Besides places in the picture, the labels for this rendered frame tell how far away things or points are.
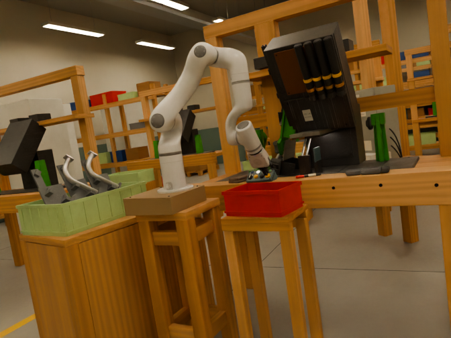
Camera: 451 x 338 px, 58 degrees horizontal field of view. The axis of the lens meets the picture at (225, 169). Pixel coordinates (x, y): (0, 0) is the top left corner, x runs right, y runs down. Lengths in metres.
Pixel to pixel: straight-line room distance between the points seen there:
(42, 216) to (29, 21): 8.45
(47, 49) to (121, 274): 8.68
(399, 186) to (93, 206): 1.55
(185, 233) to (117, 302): 0.62
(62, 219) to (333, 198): 1.36
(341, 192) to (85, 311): 1.41
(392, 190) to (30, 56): 9.13
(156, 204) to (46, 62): 8.72
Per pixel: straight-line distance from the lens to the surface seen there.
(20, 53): 10.12
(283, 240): 1.80
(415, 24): 12.40
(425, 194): 1.98
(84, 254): 2.22
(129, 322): 2.46
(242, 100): 1.96
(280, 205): 1.76
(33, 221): 2.45
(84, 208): 2.28
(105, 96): 8.38
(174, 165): 2.07
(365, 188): 2.00
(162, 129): 2.02
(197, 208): 2.02
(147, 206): 2.02
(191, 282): 2.05
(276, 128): 2.75
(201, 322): 2.12
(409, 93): 2.63
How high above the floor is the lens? 1.22
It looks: 6 degrees down
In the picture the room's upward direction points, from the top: 9 degrees counter-clockwise
